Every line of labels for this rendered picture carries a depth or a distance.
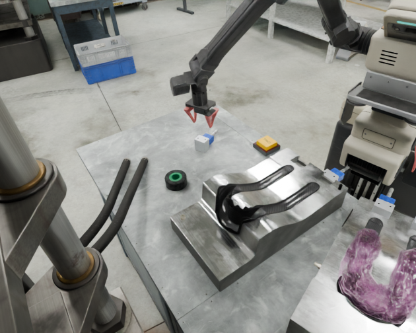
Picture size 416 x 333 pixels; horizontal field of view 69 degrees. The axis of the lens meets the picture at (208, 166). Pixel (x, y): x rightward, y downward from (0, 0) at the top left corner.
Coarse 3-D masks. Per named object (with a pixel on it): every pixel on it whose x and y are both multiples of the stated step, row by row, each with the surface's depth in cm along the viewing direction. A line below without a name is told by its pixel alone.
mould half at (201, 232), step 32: (288, 160) 106; (256, 192) 93; (288, 192) 95; (320, 192) 94; (192, 224) 91; (256, 224) 80; (288, 224) 83; (224, 256) 82; (256, 256) 82; (224, 288) 81
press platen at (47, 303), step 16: (96, 256) 63; (48, 272) 61; (96, 272) 60; (32, 288) 59; (48, 288) 59; (64, 288) 58; (80, 288) 58; (96, 288) 59; (32, 304) 57; (48, 304) 56; (64, 304) 56; (80, 304) 56; (96, 304) 59; (32, 320) 54; (48, 320) 54; (64, 320) 54; (80, 320) 54
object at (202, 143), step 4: (216, 132) 131; (200, 136) 125; (204, 136) 127; (208, 136) 127; (212, 136) 127; (196, 140) 124; (200, 140) 123; (204, 140) 123; (208, 140) 124; (212, 140) 128; (196, 144) 125; (200, 144) 124; (204, 144) 122; (208, 144) 125; (196, 148) 127; (200, 148) 125; (204, 148) 124; (208, 148) 126; (204, 152) 125
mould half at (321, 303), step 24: (360, 216) 91; (408, 216) 90; (336, 240) 80; (384, 240) 82; (408, 240) 84; (336, 264) 77; (384, 264) 74; (312, 288) 69; (336, 288) 73; (312, 312) 65; (336, 312) 65
